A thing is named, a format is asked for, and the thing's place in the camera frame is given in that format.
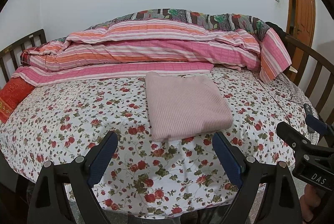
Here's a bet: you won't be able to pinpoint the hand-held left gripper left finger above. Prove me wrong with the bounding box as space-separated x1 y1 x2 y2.
27 131 119 224

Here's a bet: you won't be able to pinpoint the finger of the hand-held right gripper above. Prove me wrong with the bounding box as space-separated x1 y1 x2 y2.
305 114 334 141
277 121 310 150

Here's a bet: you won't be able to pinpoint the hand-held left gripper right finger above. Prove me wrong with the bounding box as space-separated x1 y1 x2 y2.
212 132 300 224

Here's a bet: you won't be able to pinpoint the pink knit sweater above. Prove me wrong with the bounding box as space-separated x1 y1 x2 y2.
145 71 233 141

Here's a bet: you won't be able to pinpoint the person's right hand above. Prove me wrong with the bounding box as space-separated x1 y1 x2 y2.
299 184 324 224

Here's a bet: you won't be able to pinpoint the white floral bed sheet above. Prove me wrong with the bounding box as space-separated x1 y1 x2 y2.
0 67 321 216

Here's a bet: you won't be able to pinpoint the dark wooden slatted footboard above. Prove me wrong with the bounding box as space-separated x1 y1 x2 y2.
265 22 334 141

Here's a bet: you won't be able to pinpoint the red embroidered pillow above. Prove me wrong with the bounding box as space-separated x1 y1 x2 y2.
0 77 35 124

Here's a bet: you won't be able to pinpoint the pink orange striped quilt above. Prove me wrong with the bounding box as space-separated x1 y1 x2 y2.
12 18 292 87

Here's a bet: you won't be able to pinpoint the brown wooden door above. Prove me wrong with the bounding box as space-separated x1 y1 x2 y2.
284 0 316 48

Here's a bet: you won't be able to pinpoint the dark wooden slatted headboard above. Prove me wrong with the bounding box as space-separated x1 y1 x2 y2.
0 29 47 81

